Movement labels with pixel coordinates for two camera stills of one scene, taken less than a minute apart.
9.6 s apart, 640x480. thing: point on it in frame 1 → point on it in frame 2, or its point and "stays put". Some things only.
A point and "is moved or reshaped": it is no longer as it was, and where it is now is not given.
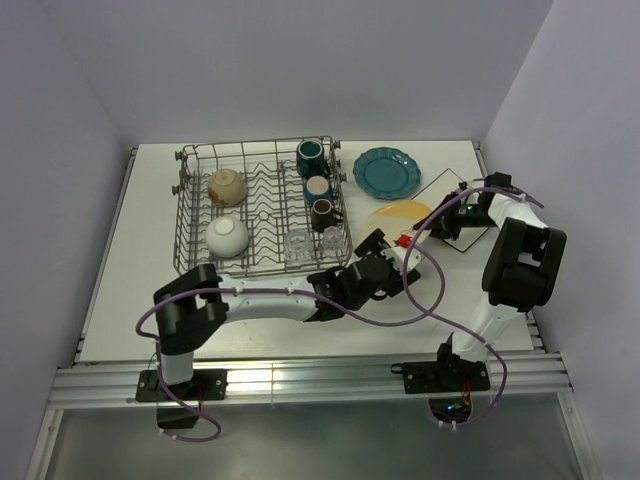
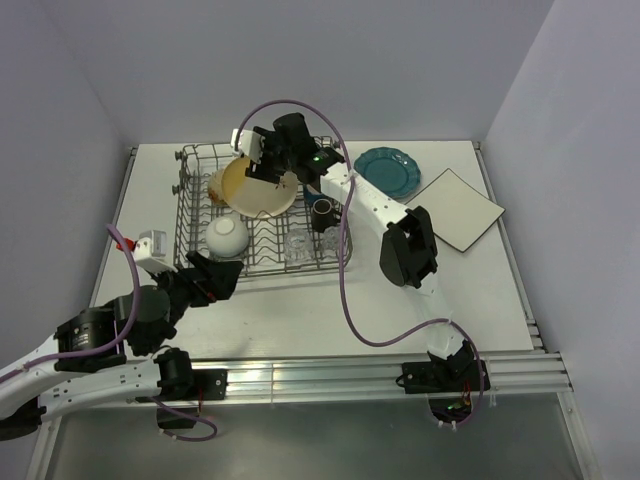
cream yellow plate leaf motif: (395, 218) is moved or reshaped
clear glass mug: (299, 246) stays put
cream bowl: (227, 187) stays put
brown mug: (323, 215) stays put
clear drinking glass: (333, 240) stays put
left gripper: (374, 243) → (216, 278)
